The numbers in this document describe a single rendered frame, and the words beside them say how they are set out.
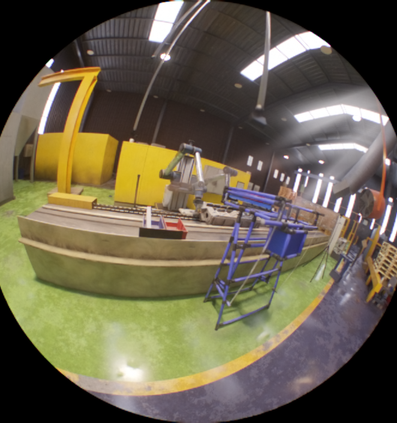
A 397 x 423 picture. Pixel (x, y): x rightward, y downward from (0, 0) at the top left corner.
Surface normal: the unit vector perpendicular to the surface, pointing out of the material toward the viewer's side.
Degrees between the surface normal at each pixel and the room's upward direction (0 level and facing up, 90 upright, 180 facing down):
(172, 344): 0
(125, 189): 90
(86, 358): 0
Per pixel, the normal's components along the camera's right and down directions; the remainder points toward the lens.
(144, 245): 0.35, 0.35
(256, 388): 0.24, -0.93
